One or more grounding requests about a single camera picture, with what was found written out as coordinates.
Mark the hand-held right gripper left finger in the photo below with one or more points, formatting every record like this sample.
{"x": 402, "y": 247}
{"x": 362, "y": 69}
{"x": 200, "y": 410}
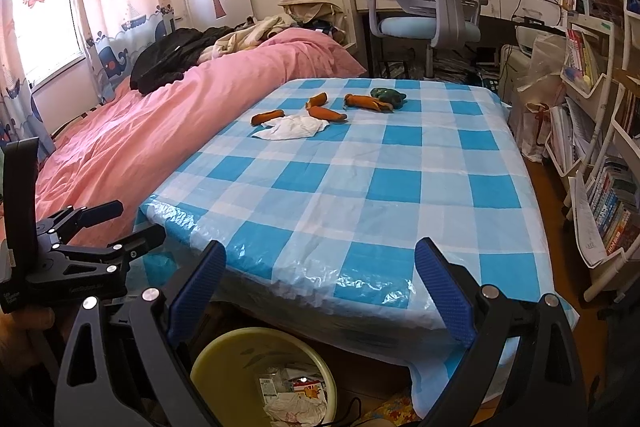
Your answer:
{"x": 197, "y": 292}

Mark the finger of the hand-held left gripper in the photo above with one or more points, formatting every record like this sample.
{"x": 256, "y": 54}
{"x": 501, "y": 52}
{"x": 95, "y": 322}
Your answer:
{"x": 100, "y": 209}
{"x": 145, "y": 238}

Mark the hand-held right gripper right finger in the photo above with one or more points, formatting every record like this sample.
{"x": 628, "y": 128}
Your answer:
{"x": 445, "y": 297}

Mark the yellow plastic bin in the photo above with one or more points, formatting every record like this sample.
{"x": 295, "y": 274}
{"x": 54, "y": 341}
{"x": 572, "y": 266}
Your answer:
{"x": 220, "y": 357}

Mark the red snack bag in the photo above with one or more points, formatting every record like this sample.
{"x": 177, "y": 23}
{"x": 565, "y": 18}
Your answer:
{"x": 307, "y": 389}

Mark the white wrapper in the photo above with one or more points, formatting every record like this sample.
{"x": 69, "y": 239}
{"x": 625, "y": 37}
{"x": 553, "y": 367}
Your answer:
{"x": 295, "y": 412}

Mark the orange carrot toy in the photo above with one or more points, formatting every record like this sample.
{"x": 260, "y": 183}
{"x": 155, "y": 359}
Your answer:
{"x": 267, "y": 117}
{"x": 325, "y": 113}

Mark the white tissue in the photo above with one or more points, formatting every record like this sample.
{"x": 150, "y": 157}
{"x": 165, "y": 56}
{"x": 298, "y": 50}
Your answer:
{"x": 295, "y": 127}

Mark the orange peel piece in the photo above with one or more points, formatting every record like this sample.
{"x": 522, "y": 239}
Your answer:
{"x": 367, "y": 102}
{"x": 316, "y": 100}

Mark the dark green wrapper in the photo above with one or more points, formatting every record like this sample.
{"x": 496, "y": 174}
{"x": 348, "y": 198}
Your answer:
{"x": 387, "y": 94}

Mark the person's left hand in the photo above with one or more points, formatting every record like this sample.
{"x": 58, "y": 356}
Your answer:
{"x": 30, "y": 324}

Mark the pink duvet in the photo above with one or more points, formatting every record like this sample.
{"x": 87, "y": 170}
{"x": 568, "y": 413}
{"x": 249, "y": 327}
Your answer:
{"x": 150, "y": 132}

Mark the colourful printed floor mat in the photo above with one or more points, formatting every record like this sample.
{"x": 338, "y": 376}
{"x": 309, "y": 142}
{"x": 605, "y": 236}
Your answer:
{"x": 397, "y": 409}

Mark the blue checkered tablecloth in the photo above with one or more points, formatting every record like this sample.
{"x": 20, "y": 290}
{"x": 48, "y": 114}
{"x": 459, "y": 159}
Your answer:
{"x": 325, "y": 187}

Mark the white book rack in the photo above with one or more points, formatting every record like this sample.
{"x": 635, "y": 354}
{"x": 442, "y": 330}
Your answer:
{"x": 585, "y": 92}
{"x": 607, "y": 269}

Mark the black jacket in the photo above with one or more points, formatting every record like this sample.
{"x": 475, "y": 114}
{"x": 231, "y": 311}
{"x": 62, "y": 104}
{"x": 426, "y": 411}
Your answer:
{"x": 170, "y": 57}

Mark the window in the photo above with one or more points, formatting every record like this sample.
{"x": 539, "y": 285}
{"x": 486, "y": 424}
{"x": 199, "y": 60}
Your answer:
{"x": 45, "y": 7}

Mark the beige crumpled clothes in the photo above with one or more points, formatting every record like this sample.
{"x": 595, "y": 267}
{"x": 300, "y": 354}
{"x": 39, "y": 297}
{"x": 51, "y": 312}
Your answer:
{"x": 250, "y": 34}

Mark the white drawer cabinet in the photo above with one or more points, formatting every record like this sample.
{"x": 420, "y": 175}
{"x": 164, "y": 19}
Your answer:
{"x": 510, "y": 72}

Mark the clear plastic bag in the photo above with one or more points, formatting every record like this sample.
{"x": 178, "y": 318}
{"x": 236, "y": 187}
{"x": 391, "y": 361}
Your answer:
{"x": 545, "y": 62}

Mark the white printer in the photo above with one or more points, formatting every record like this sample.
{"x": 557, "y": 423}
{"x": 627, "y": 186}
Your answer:
{"x": 537, "y": 38}

